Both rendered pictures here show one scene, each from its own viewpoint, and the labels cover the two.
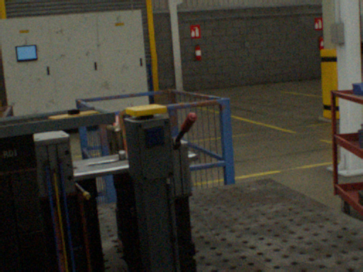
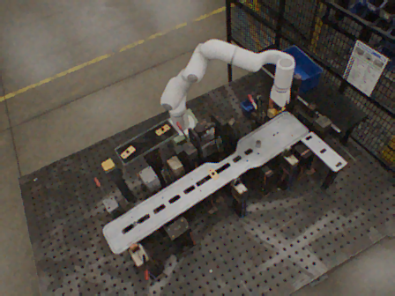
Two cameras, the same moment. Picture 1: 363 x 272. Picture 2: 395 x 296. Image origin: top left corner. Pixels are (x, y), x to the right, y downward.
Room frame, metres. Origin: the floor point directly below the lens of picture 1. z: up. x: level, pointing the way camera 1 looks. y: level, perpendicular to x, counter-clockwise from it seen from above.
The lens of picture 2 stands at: (1.98, 0.55, 2.65)
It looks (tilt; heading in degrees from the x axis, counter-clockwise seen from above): 57 degrees down; 178
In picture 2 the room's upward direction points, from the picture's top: 11 degrees counter-clockwise
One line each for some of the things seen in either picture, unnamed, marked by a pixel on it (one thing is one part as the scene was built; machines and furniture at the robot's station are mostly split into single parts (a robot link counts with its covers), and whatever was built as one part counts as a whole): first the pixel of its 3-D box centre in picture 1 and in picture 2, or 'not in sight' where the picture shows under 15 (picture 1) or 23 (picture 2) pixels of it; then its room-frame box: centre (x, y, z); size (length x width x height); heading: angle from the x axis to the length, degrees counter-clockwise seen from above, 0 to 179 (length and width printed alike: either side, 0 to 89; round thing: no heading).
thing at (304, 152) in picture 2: not in sight; (299, 162); (1.05, 1.22, 0.84); 0.11 x 0.10 x 0.28; 22
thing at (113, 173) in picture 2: (157, 231); (120, 183); (0.96, 0.06, 0.92); 0.08 x 0.08 x 0.44; 22
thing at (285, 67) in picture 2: not in sight; (284, 72); (0.90, 1.08, 1.53); 0.09 x 0.08 x 0.13; 151
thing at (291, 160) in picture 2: not in sight; (286, 173); (1.11, 1.10, 0.87); 0.12 x 0.09 x 0.35; 22
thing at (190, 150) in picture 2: not in sight; (192, 163); (0.91, 0.54, 0.89); 0.13 x 0.11 x 0.38; 22
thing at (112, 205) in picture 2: (174, 218); (120, 215); (1.15, 0.04, 0.88); 0.11 x 0.10 x 0.36; 22
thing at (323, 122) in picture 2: not in sight; (316, 137); (0.92, 1.38, 0.88); 0.08 x 0.08 x 0.36; 22
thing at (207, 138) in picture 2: not in sight; (208, 147); (0.85, 0.66, 0.94); 0.18 x 0.13 x 0.49; 112
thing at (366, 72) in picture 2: not in sight; (364, 68); (0.78, 1.62, 1.30); 0.23 x 0.02 x 0.31; 22
